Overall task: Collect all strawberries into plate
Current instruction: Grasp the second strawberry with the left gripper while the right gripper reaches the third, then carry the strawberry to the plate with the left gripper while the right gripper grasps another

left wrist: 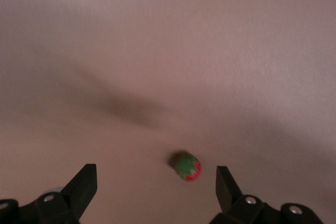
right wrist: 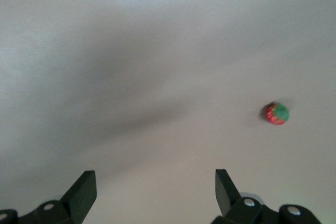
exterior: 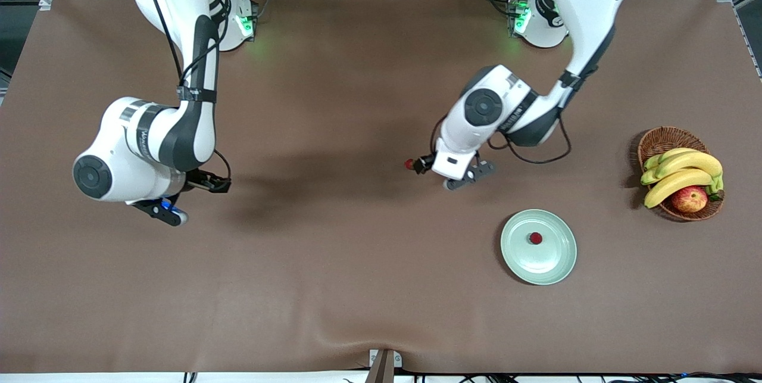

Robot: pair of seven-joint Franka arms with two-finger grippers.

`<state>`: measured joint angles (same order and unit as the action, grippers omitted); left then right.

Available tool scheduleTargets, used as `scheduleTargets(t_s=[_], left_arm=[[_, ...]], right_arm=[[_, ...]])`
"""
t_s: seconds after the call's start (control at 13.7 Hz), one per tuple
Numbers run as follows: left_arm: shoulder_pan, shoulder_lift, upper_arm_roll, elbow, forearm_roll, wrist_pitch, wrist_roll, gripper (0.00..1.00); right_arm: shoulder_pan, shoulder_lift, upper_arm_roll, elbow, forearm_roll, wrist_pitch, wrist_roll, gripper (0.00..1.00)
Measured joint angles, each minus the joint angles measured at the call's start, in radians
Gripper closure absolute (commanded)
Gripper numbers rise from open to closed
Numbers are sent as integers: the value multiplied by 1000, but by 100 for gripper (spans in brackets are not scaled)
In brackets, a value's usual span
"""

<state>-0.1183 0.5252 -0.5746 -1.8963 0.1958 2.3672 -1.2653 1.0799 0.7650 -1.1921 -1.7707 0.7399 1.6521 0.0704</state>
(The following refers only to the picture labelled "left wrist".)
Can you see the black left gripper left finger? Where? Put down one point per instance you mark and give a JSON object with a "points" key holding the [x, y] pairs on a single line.
{"points": [[68, 200]]}

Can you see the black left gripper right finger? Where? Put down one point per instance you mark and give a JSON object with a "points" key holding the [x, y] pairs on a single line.
{"points": [[244, 208]]}

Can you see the red strawberry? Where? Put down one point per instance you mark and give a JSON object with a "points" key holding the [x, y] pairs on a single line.
{"points": [[187, 166]]}

